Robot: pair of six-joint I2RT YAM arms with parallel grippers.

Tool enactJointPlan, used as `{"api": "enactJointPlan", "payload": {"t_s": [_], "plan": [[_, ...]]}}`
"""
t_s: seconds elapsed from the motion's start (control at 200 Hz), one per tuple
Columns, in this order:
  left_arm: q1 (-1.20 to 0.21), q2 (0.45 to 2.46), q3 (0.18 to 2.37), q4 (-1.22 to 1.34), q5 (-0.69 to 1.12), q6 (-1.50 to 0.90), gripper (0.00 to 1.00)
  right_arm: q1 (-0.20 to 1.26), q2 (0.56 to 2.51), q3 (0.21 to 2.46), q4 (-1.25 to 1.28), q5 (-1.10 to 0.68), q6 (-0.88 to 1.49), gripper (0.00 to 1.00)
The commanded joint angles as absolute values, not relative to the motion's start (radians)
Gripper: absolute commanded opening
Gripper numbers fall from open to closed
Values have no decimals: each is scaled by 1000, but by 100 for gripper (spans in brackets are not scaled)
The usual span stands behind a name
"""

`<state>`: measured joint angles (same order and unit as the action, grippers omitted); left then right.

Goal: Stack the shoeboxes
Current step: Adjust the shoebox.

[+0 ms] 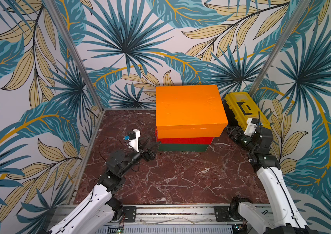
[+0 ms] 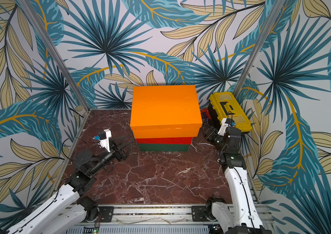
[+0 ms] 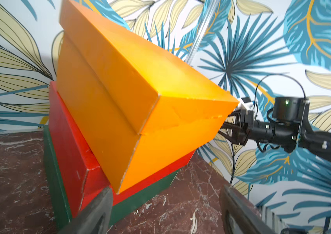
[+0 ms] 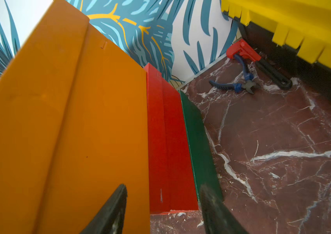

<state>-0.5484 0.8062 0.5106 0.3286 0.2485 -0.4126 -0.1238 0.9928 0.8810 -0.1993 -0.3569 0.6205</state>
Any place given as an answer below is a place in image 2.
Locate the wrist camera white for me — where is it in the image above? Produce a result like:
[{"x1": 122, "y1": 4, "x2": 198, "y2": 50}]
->
[
  {"x1": 93, "y1": 129, "x2": 112, "y2": 152},
  {"x1": 218, "y1": 118, "x2": 236, "y2": 136}
]

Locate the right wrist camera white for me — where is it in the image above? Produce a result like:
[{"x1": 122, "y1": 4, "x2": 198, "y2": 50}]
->
[{"x1": 218, "y1": 118, "x2": 236, "y2": 136}]

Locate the front aluminium rail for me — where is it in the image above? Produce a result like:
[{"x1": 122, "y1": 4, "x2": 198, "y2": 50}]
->
[{"x1": 65, "y1": 204, "x2": 274, "y2": 226}]

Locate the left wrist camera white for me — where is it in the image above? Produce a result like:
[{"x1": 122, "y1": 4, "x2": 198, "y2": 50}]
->
[{"x1": 93, "y1": 129, "x2": 112, "y2": 152}]

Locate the right aluminium frame post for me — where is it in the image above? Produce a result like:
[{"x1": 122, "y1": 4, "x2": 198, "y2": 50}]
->
[{"x1": 233, "y1": 0, "x2": 285, "y2": 97}]

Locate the orange shoebox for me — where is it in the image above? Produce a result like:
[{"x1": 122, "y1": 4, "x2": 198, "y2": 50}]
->
[{"x1": 130, "y1": 85, "x2": 202, "y2": 139}]

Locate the red shoebox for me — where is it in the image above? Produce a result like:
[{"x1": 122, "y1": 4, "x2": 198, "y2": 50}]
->
[{"x1": 136, "y1": 137, "x2": 193, "y2": 145}]

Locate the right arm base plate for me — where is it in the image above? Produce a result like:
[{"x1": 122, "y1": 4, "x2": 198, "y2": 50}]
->
[{"x1": 191, "y1": 206, "x2": 211, "y2": 222}]

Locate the yellow black toolbox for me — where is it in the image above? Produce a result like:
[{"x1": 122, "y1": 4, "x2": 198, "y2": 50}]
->
[{"x1": 208, "y1": 92, "x2": 252, "y2": 133}]

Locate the aluminium frame post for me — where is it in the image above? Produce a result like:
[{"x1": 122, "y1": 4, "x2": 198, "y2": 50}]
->
[
  {"x1": 233, "y1": 0, "x2": 285, "y2": 97},
  {"x1": 18, "y1": 0, "x2": 90, "y2": 112}
]

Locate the green shoebox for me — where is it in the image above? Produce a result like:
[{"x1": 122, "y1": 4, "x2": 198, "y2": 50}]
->
[{"x1": 137, "y1": 143, "x2": 190, "y2": 152}]

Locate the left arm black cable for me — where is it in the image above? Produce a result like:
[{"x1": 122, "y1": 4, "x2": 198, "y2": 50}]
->
[{"x1": 61, "y1": 136, "x2": 80, "y2": 161}]

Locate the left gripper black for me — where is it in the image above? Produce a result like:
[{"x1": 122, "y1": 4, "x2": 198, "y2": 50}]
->
[{"x1": 91, "y1": 136, "x2": 137, "y2": 176}]

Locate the red handled tool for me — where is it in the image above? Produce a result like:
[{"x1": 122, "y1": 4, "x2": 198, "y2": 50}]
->
[{"x1": 201, "y1": 108, "x2": 211, "y2": 120}]

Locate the left aluminium frame post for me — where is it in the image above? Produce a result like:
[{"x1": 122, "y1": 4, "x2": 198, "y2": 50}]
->
[{"x1": 18, "y1": 0, "x2": 90, "y2": 112}]

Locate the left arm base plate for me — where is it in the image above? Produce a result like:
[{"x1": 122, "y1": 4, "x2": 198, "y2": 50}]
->
[{"x1": 96, "y1": 206, "x2": 114, "y2": 223}]

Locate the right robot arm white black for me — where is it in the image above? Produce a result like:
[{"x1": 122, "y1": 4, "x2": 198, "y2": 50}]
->
[{"x1": 203, "y1": 126, "x2": 272, "y2": 234}]

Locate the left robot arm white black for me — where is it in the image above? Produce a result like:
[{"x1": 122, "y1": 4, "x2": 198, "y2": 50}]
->
[{"x1": 0, "y1": 131, "x2": 135, "y2": 234}]

